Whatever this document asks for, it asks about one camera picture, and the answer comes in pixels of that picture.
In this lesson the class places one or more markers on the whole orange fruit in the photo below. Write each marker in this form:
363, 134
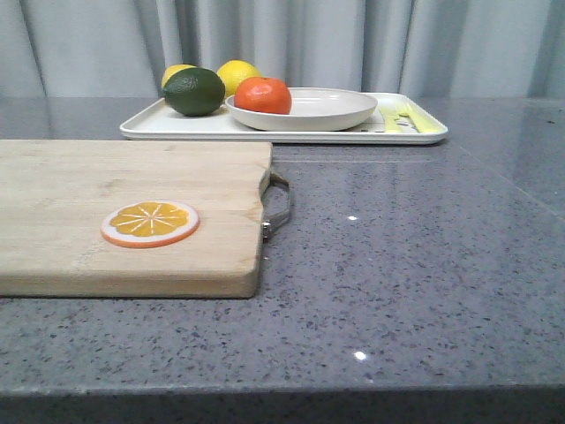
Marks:
265, 95

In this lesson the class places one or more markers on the metal cutting board handle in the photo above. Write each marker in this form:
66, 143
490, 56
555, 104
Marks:
276, 200

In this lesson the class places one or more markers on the yellow lemon right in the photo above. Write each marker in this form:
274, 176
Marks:
234, 72

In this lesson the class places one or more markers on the orange slice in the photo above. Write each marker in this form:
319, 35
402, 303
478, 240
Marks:
149, 224

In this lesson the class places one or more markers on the yellow plastic knife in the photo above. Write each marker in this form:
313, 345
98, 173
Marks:
390, 118

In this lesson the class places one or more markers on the cream round plate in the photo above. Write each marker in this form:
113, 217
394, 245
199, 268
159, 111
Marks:
312, 110

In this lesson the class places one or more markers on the grey curtain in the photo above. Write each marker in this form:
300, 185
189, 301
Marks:
417, 48

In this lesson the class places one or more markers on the wooden cutting board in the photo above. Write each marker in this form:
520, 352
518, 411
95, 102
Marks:
56, 193

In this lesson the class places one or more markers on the yellow lemon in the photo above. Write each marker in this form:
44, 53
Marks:
234, 72
172, 70

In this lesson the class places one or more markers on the white rectangular tray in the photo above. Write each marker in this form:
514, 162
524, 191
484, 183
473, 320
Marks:
160, 122

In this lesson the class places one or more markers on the green lime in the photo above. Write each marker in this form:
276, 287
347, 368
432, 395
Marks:
194, 92

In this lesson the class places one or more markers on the yellow plastic fork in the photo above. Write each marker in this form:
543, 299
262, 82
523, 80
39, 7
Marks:
420, 121

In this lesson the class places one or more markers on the yellow lemon left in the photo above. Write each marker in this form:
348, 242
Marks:
172, 70

